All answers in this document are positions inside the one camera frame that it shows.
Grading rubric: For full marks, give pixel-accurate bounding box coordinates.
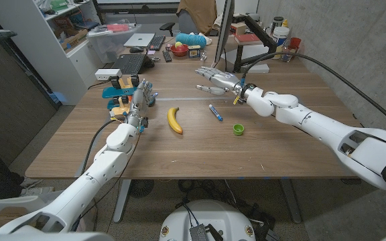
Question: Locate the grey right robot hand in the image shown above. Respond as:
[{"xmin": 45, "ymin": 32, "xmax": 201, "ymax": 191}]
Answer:
[{"xmin": 195, "ymin": 66, "xmax": 247, "ymax": 101}]

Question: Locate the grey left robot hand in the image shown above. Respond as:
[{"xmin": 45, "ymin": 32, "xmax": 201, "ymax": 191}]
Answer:
[{"xmin": 125, "ymin": 79, "xmax": 159, "ymax": 127}]

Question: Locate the yellow banana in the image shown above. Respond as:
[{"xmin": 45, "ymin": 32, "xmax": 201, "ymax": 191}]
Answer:
[{"xmin": 166, "ymin": 106, "xmax": 184, "ymax": 135}]

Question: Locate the blue marker pen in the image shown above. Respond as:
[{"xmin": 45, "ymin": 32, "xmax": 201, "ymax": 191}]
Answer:
[{"xmin": 208, "ymin": 104, "xmax": 224, "ymax": 123}]

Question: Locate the flat white box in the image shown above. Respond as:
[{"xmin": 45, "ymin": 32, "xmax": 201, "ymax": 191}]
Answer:
[{"xmin": 246, "ymin": 63, "xmax": 270, "ymax": 74}]

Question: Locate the large black keyboard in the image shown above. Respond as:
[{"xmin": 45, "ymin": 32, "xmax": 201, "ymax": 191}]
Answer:
[{"xmin": 111, "ymin": 54, "xmax": 147, "ymax": 76}]

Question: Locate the white power strip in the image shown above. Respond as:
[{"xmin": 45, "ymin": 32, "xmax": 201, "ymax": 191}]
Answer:
[{"xmin": 94, "ymin": 68, "xmax": 123, "ymax": 82}]

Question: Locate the red book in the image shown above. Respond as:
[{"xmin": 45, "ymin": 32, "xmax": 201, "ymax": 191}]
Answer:
[{"xmin": 235, "ymin": 32, "xmax": 263, "ymax": 46}]

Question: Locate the small brown box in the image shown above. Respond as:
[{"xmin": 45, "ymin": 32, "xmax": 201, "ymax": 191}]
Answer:
[{"xmin": 230, "ymin": 22, "xmax": 247, "ymax": 36}]

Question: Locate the teal yarn roll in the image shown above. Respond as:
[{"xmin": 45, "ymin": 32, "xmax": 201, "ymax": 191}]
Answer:
[{"xmin": 175, "ymin": 32, "xmax": 208, "ymax": 48}]

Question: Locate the red bowl with fruit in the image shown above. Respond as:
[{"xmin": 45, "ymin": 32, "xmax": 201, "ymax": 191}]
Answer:
[{"xmin": 170, "ymin": 42, "xmax": 190, "ymax": 58}]

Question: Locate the black computer monitor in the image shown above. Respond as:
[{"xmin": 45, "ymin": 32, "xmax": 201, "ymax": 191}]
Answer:
[{"xmin": 212, "ymin": 0, "xmax": 236, "ymax": 64}]

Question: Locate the small black keyboard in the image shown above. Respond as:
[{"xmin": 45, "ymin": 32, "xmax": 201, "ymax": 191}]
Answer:
[{"xmin": 147, "ymin": 35, "xmax": 166, "ymax": 52}]

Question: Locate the silver laptop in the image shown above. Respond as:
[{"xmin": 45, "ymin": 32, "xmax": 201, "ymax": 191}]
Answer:
[{"xmin": 123, "ymin": 32, "xmax": 156, "ymax": 48}]

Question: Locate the clear plastic storage bin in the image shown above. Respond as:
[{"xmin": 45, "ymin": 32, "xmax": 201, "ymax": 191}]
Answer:
[{"xmin": 87, "ymin": 23, "xmax": 143, "ymax": 64}]

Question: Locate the clear glass jar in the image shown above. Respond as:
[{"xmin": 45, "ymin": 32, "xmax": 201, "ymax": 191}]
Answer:
[{"xmin": 281, "ymin": 45, "xmax": 298, "ymax": 63}]

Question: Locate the white plastic tub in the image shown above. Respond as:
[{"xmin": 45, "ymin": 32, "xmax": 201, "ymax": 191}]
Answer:
[{"xmin": 272, "ymin": 26, "xmax": 290, "ymax": 48}]

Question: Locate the grey office chair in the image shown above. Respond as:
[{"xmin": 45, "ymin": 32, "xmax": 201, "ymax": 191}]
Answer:
[{"xmin": 159, "ymin": 9, "xmax": 200, "ymax": 37}]

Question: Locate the brown jacket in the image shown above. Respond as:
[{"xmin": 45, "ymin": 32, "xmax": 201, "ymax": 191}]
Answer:
[{"xmin": 176, "ymin": 0, "xmax": 218, "ymax": 36}]

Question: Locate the black-lidded jar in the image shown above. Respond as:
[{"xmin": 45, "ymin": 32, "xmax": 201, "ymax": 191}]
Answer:
[{"xmin": 270, "ymin": 16, "xmax": 284, "ymax": 34}]

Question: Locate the pink packet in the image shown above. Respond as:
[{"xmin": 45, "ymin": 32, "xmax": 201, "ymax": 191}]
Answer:
[{"xmin": 107, "ymin": 23, "xmax": 130, "ymax": 33}]

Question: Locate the black floor fan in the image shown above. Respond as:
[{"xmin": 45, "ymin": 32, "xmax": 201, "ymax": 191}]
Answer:
[{"xmin": 128, "ymin": 179, "xmax": 155, "ymax": 198}]

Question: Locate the cardboard box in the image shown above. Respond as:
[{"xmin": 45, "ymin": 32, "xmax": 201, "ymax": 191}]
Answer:
[{"xmin": 54, "ymin": 28, "xmax": 89, "ymax": 52}]

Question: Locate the grey table leg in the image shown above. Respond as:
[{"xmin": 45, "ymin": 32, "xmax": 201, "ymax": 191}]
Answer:
[
  {"xmin": 113, "ymin": 179, "xmax": 132, "ymax": 224},
  {"xmin": 279, "ymin": 179, "xmax": 303, "ymax": 224}
]

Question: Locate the white shelf cabinet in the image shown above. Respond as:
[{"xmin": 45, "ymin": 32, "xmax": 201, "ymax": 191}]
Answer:
[{"xmin": 0, "ymin": 0, "xmax": 105, "ymax": 106}]

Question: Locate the white shoe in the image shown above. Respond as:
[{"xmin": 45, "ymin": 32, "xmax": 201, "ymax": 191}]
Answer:
[
  {"xmin": 20, "ymin": 177, "xmax": 43, "ymax": 189},
  {"xmin": 20, "ymin": 186, "xmax": 55, "ymax": 197}
]

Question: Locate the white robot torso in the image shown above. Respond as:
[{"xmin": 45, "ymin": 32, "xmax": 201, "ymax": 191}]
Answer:
[{"xmin": 159, "ymin": 199, "xmax": 257, "ymax": 241}]

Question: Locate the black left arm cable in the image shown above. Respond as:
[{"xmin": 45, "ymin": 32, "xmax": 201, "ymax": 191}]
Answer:
[{"xmin": 80, "ymin": 118, "xmax": 117, "ymax": 175}]

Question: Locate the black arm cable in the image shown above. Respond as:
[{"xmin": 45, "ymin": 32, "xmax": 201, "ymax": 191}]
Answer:
[
  {"xmin": 241, "ymin": 52, "xmax": 386, "ymax": 137},
  {"xmin": 80, "ymin": 118, "xmax": 117, "ymax": 175}
]

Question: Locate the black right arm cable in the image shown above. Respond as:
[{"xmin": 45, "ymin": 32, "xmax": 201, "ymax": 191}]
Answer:
[{"xmin": 241, "ymin": 52, "xmax": 386, "ymax": 137}]

